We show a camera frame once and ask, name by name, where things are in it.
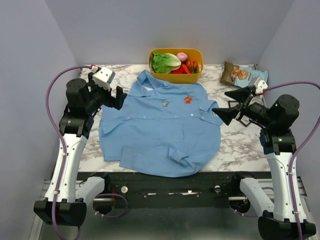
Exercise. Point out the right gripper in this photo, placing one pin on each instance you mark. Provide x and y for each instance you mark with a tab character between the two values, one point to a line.
243	107

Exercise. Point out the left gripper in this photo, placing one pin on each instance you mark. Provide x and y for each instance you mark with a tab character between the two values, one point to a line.
110	101

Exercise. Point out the blue shirt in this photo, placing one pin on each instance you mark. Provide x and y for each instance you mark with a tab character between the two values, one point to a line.
176	140

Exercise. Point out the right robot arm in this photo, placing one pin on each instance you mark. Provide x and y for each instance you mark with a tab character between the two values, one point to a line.
283	217

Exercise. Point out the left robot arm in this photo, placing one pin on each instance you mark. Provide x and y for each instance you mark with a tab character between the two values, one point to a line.
63	203

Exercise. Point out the red leaf brooch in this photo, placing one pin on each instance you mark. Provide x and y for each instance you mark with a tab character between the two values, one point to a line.
188	100

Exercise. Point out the blue chip bag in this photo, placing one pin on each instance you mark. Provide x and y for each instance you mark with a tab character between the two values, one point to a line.
235	75

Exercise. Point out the green lettuce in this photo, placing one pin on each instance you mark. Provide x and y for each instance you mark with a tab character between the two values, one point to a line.
164	63

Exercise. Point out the orange carrots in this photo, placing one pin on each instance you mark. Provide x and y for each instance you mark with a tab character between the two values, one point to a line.
192	65

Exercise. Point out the red pepper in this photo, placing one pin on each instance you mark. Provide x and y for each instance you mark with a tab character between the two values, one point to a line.
183	69

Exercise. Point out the yellow plastic basket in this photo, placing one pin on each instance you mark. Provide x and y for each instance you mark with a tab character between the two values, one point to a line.
179	78

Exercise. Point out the red onion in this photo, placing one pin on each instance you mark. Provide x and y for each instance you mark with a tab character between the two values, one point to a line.
183	57

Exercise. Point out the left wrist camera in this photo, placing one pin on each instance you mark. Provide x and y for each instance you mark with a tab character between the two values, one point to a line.
104	77

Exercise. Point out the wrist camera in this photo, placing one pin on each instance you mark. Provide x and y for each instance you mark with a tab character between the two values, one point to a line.
104	77
257	86

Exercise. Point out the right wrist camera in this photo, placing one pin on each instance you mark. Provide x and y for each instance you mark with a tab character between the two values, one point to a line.
257	86

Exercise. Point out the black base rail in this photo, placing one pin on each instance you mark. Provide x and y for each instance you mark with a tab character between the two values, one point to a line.
201	190

